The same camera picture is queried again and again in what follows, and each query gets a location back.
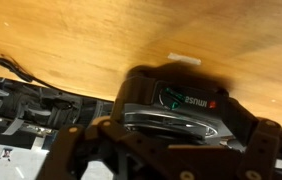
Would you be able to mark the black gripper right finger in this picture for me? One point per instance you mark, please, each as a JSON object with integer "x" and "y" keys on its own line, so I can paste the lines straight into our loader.
{"x": 262, "y": 159}

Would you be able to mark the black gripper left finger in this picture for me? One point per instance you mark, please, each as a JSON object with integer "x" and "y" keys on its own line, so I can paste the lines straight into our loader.
{"x": 74, "y": 147}

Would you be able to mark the black electric hot plate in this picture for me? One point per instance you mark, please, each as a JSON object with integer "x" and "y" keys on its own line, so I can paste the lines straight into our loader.
{"x": 175, "y": 106}

